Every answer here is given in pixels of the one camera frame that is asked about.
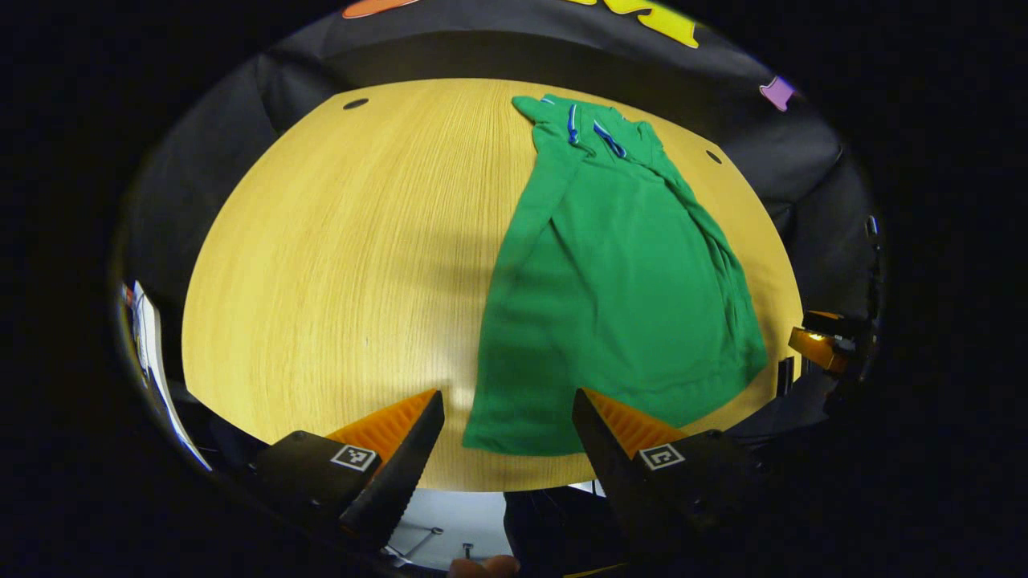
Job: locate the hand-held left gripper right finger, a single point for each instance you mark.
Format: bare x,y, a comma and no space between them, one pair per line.
606,474

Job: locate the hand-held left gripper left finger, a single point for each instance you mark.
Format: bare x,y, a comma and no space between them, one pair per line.
401,482

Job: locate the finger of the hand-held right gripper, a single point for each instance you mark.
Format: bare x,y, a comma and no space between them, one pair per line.
819,315
815,347

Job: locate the green T-shirt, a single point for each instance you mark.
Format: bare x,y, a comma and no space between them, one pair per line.
610,305

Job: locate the black backdrop cloth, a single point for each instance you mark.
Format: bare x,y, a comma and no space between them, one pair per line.
482,48

